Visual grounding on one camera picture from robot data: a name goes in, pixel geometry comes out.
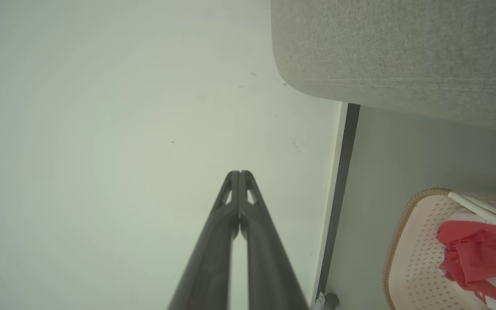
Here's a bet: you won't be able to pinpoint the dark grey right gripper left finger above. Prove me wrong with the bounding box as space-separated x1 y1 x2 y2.
167 170 240 310

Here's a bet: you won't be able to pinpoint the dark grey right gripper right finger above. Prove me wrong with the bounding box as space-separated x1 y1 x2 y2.
240 170 310 310

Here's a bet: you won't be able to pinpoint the red shorts with white trim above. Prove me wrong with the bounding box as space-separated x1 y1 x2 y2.
436 220 496 298

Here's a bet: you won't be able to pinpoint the grey fabric sofa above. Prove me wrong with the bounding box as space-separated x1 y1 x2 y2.
270 0 496 136

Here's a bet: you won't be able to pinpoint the black baseboard strip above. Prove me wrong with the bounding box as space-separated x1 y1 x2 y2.
316 103 361 298

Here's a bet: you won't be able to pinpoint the cream perforated laundry basket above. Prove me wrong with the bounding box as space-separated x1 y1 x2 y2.
382 188 496 310

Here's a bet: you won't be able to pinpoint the white wall trim strip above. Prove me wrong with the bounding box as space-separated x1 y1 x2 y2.
310 102 349 310

